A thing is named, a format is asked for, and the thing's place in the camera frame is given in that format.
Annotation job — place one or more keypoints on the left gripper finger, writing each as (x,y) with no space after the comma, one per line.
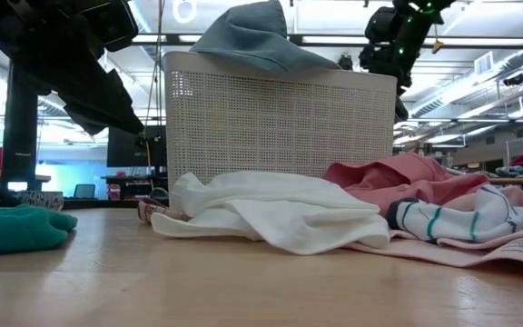
(102,104)

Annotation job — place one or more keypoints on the grey garment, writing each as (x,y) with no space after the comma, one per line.
(252,41)

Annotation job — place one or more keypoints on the white striped sock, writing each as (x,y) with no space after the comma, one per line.
(447,218)

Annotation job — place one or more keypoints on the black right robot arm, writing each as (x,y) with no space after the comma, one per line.
(397,45)

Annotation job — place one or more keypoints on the black monitor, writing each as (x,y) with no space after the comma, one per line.
(125,145)

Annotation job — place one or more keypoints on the small dark laptop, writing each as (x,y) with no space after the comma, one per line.
(84,191)

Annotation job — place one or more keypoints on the small red patterned cloth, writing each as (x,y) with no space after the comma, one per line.
(152,211)

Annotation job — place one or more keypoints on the small teal cloth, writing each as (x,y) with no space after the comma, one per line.
(12,229)

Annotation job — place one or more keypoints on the white perforated laundry basket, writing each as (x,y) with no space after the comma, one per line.
(279,127)

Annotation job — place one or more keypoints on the white garment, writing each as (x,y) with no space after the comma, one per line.
(266,209)

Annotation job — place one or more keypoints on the coral red garment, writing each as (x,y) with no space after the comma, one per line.
(402,177)

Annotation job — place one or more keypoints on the small yellow hanging tag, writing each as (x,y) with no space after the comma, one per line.
(437,45)

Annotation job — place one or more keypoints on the light pink printed garment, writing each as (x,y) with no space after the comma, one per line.
(470,254)

